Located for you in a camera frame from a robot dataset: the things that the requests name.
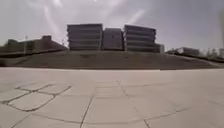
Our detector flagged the dark grass slope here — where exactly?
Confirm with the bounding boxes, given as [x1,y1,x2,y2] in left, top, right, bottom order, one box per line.
[0,49,224,71]

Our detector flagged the pale pole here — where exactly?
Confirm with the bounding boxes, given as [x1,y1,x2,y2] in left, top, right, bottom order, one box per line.
[23,35,29,56]

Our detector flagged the pale concrete slab pavement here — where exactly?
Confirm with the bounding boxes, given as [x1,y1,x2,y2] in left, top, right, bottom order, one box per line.
[0,66,224,128]

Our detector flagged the large grey multi-storey building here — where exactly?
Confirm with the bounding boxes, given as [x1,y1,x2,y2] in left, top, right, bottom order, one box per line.
[66,23,166,54]

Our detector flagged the low pale building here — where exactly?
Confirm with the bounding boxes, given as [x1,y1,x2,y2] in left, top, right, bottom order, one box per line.
[166,46,224,60]

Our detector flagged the low brown building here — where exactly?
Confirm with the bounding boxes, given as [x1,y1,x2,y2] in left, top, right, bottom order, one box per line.
[0,35,69,56]

